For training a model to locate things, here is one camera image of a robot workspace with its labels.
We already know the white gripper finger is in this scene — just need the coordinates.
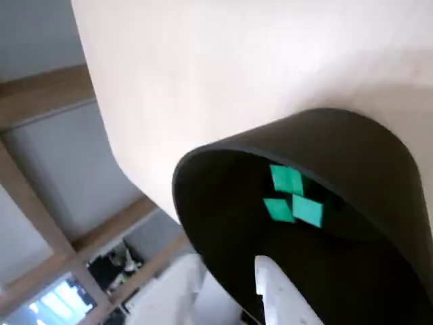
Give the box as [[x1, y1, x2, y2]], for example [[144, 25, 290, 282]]
[[254, 255, 325, 325], [128, 255, 207, 325]]

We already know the black pot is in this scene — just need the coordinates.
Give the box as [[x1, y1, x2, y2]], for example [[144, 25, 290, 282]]
[[171, 108, 433, 325]]

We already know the dark clutter pile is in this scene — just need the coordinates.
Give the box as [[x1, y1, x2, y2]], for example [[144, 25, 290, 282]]
[[87, 238, 145, 295]]

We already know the bright screen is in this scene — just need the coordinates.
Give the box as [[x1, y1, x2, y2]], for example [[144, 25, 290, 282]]
[[26, 276, 99, 325]]

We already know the wooden frame grey partition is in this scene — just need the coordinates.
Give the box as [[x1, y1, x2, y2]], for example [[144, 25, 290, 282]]
[[0, 64, 197, 325]]

